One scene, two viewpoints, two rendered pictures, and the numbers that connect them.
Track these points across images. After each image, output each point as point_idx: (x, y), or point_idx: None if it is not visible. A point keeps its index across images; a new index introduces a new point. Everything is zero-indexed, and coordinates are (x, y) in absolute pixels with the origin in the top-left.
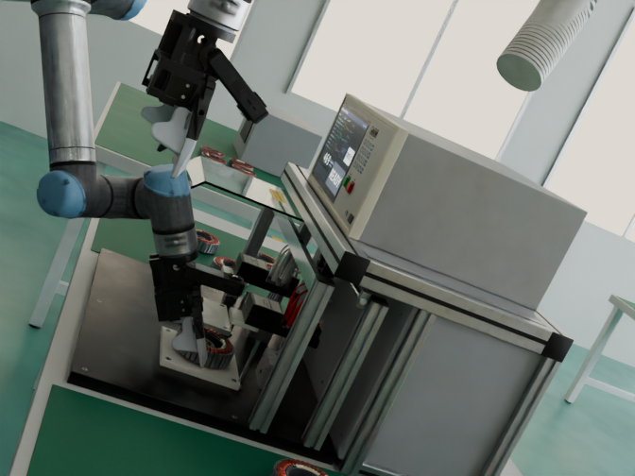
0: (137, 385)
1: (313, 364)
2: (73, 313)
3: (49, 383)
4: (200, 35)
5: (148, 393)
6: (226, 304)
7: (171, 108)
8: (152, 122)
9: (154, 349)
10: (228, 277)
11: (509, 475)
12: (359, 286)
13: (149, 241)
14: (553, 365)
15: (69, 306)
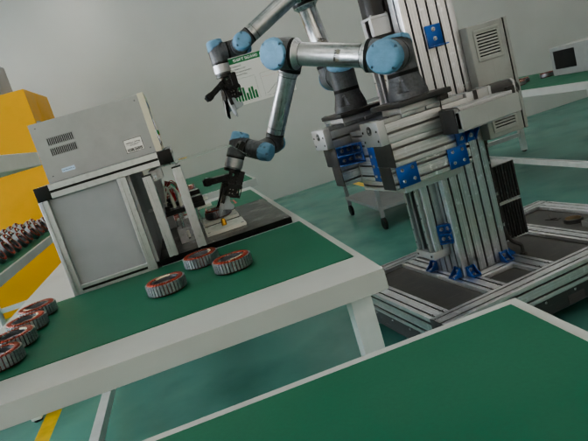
0: (241, 206)
1: (159, 237)
2: (278, 208)
3: (268, 200)
4: (226, 78)
5: (236, 206)
6: (206, 240)
7: (234, 101)
8: (240, 107)
9: (239, 212)
10: (210, 178)
11: (52, 279)
12: (143, 187)
13: (272, 245)
14: None
15: (282, 208)
